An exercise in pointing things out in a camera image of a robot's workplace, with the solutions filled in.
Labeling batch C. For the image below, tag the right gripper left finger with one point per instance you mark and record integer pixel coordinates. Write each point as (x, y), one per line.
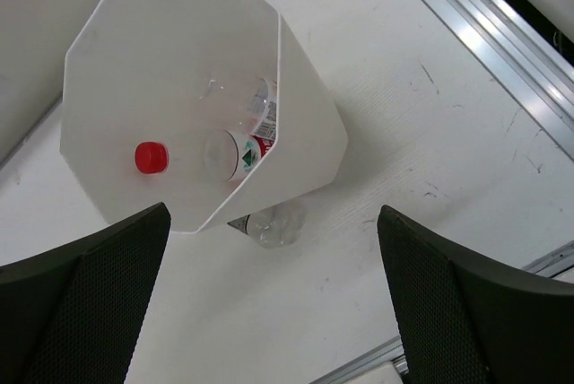
(73, 314)

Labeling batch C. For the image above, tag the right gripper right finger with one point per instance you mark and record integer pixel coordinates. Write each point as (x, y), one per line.
(466, 318)

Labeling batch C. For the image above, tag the bottle with red label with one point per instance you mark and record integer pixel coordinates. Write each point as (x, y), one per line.
(220, 156)

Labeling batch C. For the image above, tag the bottle with blue-white label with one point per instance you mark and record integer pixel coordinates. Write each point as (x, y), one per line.
(262, 111)

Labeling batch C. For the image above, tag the white octagonal bin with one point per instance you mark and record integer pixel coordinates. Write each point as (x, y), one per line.
(150, 70)

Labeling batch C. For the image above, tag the clear bottle black cap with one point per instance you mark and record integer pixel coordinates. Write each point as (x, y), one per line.
(274, 227)

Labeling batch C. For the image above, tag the aluminium frame rail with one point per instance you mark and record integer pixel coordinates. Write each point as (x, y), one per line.
(528, 63)

